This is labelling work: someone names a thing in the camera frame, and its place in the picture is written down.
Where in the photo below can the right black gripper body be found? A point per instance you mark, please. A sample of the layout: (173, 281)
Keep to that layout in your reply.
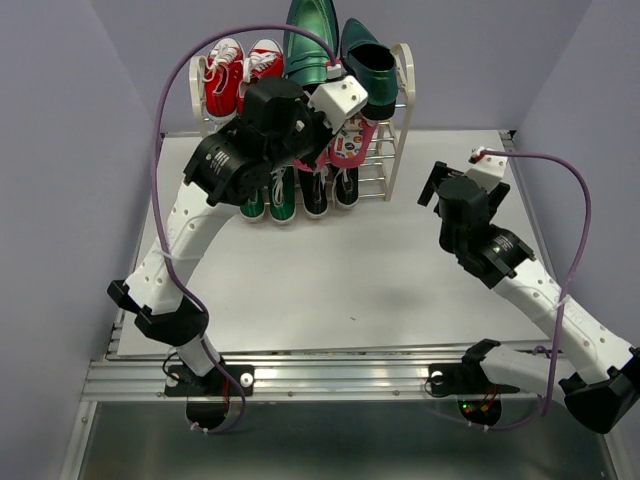
(496, 196)

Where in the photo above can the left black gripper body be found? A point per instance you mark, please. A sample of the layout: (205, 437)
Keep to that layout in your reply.
(310, 137)

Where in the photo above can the pink patterned flip-flop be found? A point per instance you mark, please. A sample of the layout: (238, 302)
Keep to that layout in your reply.
(320, 163)
(350, 146)

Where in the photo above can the green leather loafer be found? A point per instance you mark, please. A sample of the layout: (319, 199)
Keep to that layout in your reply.
(305, 60)
(373, 65)

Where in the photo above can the black canvas sneaker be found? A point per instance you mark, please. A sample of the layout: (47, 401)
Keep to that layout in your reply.
(313, 190)
(345, 189)

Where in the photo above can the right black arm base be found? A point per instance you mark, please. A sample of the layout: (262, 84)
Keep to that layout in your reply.
(478, 399)

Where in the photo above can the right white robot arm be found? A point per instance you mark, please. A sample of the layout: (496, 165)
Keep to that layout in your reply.
(597, 377)

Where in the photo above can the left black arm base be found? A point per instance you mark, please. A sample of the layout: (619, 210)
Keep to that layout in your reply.
(214, 404)

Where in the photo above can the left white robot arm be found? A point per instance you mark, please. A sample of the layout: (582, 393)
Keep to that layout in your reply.
(211, 189)

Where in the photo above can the cream metal shoe rack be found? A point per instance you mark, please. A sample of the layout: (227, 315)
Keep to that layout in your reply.
(378, 173)

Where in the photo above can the right red canvas sneaker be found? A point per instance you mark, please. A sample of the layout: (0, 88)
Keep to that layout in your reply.
(264, 60)

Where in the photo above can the red canvas sneaker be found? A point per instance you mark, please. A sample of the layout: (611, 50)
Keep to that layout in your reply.
(264, 60)
(222, 76)

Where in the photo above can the right green canvas sneaker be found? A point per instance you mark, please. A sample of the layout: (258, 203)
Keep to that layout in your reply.
(282, 197)

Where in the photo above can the green canvas sneaker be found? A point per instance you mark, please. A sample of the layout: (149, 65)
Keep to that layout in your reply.
(282, 197)
(254, 209)

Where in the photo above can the left red canvas sneaker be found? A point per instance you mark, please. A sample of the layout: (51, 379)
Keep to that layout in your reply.
(222, 76)

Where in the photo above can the left green canvas sneaker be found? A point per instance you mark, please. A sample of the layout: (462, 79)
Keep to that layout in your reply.
(254, 209)

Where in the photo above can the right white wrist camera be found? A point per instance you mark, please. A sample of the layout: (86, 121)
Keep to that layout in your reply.
(487, 170)

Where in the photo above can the aluminium mounting rail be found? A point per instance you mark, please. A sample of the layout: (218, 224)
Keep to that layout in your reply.
(375, 375)

